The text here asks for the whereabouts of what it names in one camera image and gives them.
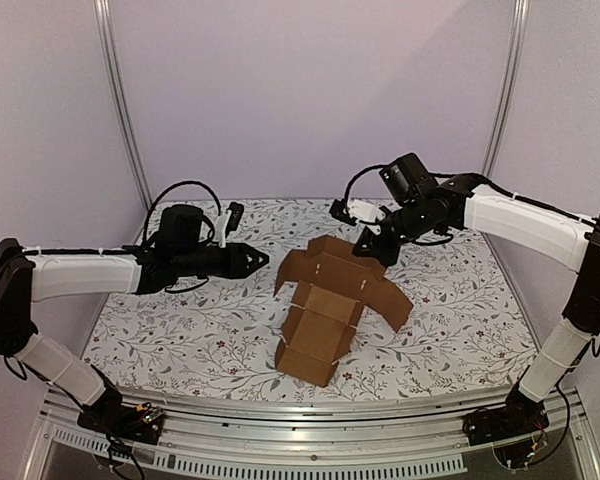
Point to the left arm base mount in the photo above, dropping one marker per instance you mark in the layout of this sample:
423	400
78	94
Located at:
141	423

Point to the front aluminium rail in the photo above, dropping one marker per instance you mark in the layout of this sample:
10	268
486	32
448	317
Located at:
205	438

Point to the floral patterned table mat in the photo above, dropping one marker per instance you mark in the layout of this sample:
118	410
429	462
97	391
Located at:
219	339

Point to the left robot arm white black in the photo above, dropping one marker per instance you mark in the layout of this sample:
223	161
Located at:
186	244

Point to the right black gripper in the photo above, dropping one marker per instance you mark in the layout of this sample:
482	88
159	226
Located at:
380	241

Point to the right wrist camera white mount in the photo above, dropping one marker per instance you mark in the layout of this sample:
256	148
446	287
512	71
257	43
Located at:
353	212

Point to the brown cardboard box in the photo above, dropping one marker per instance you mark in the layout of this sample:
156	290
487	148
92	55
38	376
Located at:
333	287

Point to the left aluminium frame post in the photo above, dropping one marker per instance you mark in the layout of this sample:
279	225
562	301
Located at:
105	28

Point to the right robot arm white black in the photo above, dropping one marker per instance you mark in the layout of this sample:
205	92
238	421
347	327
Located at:
444	203

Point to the aluminium frame post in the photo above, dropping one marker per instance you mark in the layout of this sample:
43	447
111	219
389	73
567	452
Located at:
511	69
105	28

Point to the right aluminium frame post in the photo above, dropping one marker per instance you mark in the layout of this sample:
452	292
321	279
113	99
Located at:
511	69

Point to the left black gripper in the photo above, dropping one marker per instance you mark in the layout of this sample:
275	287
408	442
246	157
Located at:
236	265

